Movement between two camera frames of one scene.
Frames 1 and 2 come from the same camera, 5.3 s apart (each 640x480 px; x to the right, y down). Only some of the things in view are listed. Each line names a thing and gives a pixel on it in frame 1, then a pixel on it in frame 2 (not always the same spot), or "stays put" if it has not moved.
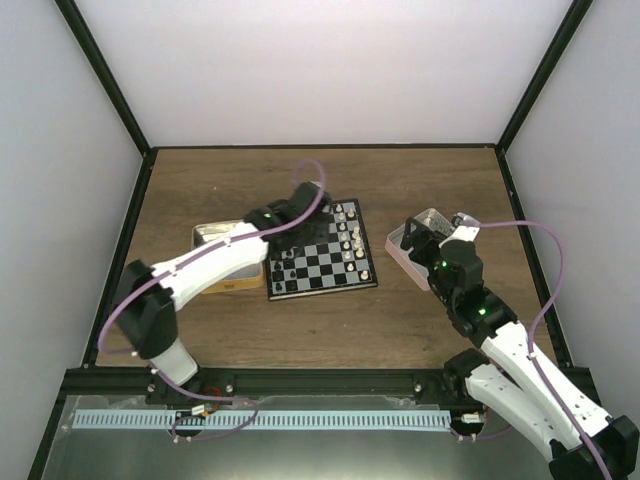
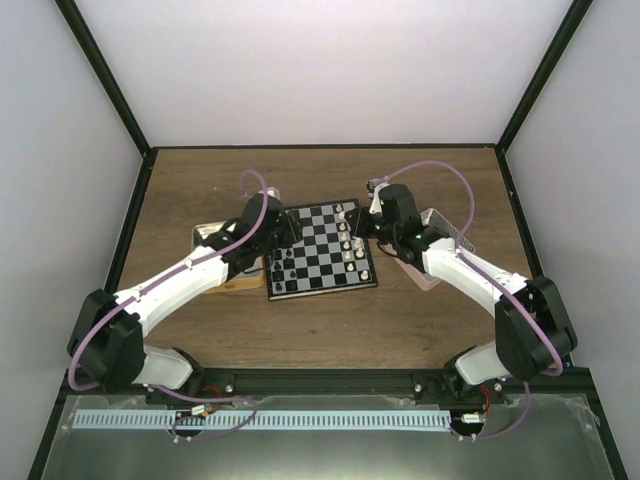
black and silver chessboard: [343, 262] stays put
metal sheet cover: [473, 449] stays put
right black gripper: [423, 234] -> [358, 228]
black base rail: [243, 383] stays put
